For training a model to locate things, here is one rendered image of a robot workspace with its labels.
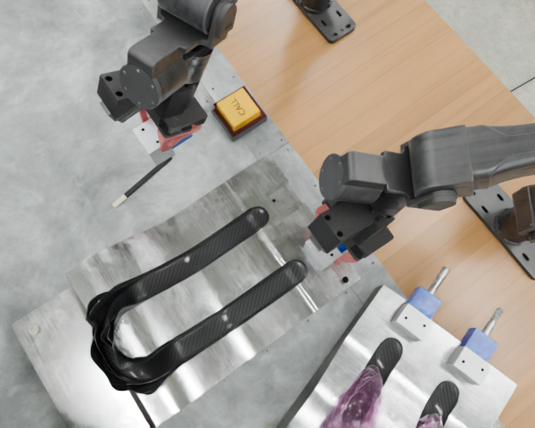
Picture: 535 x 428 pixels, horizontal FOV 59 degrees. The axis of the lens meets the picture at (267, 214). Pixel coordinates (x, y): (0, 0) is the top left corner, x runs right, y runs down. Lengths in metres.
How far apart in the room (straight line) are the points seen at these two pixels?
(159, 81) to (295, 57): 0.49
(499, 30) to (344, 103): 1.37
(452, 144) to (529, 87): 1.64
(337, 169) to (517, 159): 0.19
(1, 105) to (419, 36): 0.85
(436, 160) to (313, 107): 0.45
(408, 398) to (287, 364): 0.20
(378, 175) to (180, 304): 0.36
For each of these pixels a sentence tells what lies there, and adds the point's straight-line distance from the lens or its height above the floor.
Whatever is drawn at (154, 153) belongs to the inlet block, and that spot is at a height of 0.95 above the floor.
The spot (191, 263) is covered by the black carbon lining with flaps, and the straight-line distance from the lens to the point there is 0.78.
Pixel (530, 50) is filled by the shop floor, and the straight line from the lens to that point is 2.28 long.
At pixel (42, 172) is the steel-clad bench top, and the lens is 0.98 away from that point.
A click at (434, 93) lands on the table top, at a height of 0.80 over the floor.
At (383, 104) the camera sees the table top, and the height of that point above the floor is 0.80.
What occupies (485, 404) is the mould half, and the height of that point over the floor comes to 0.86.
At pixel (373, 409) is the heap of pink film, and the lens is 0.77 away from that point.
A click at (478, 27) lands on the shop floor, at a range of 2.25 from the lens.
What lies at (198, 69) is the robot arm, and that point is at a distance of 0.63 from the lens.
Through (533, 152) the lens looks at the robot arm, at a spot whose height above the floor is 1.20.
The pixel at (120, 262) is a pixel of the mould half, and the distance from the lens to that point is 0.75.
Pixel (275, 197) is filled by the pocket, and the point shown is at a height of 0.86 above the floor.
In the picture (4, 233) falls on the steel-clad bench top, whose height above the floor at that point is 0.80.
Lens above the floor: 1.64
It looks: 75 degrees down
